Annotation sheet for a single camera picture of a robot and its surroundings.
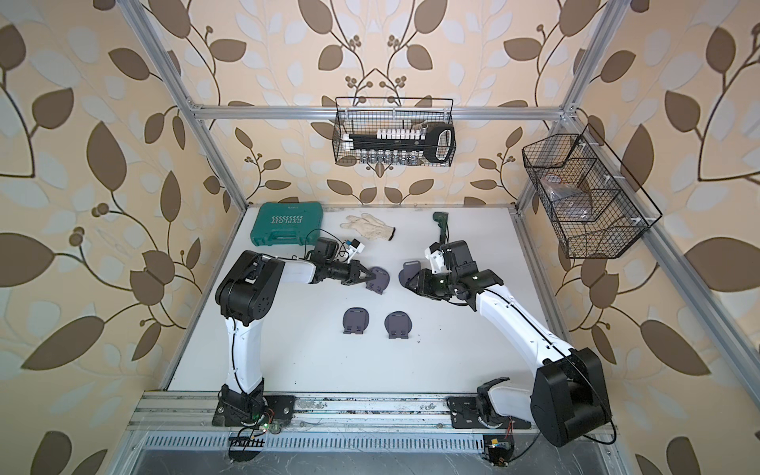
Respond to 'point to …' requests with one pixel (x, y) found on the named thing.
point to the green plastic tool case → (288, 224)
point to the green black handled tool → (442, 222)
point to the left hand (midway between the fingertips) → (369, 273)
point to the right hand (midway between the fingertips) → (411, 286)
